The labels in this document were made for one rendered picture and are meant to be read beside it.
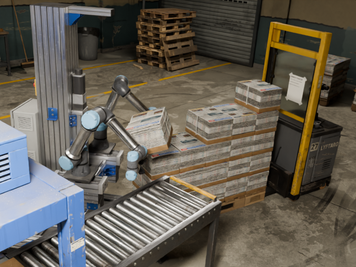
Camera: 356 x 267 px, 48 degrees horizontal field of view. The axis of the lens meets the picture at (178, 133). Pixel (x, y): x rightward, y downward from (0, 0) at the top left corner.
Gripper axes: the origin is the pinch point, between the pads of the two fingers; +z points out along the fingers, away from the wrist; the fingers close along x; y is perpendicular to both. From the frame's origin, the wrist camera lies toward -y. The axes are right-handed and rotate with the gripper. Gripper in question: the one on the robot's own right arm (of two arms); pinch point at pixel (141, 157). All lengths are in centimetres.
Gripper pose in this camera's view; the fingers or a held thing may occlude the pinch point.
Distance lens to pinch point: 308.9
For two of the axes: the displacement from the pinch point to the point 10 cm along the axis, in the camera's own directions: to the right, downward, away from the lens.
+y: -3.0, -8.9, -3.4
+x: -9.5, 2.4, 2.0
